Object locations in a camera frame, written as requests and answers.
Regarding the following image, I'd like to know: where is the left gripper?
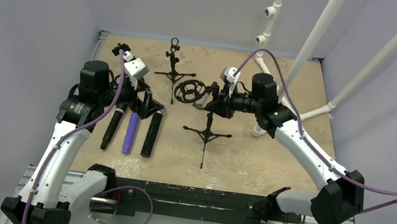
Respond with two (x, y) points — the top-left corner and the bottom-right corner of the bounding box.
(96, 72), (166, 120)

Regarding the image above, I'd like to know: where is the purple microphone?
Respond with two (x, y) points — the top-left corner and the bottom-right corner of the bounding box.
(122, 112), (140, 155)

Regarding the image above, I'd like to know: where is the black wireless microphone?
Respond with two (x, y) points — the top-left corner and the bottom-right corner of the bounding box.
(100, 103), (128, 150)

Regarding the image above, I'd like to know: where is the black tripod stand shock mount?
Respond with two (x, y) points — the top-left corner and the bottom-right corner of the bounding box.
(174, 79), (232, 170)

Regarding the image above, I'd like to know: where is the black tripod stand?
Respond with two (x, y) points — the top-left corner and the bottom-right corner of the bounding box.
(154, 37), (196, 104)

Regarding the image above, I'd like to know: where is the black microphone silver grille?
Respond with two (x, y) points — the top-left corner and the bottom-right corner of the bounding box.
(140, 107), (166, 158)

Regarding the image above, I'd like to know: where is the black round-base mic stand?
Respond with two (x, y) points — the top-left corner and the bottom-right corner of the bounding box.
(111, 43), (131, 56)

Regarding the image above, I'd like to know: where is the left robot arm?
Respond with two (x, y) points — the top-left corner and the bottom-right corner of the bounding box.
(1, 60), (165, 224)

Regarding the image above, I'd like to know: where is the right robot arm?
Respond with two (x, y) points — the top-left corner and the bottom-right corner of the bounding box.
(206, 67), (365, 224)

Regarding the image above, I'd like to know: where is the small claw hammer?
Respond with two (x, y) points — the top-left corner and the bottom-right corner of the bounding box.
(192, 93), (210, 110)

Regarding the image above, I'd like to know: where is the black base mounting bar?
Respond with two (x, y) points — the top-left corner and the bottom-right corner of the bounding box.
(76, 172), (307, 224)

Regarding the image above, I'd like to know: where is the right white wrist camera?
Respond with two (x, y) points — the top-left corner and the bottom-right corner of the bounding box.
(220, 66), (240, 97)

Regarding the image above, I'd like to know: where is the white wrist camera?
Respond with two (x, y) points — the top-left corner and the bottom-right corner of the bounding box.
(220, 66), (240, 97)
(123, 51), (150, 91)

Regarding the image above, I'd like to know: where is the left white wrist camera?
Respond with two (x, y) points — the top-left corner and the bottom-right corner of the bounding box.
(123, 51), (150, 91)

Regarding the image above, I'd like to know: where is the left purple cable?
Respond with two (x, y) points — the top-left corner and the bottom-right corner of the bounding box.
(21, 41), (130, 224)

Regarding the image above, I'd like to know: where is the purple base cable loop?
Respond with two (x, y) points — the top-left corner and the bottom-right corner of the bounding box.
(86, 180), (157, 224)

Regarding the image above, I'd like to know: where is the white PVC pipe frame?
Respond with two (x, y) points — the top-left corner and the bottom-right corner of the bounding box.
(243, 0), (397, 156)

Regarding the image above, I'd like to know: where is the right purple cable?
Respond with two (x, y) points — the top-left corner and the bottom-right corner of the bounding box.
(219, 45), (397, 219)

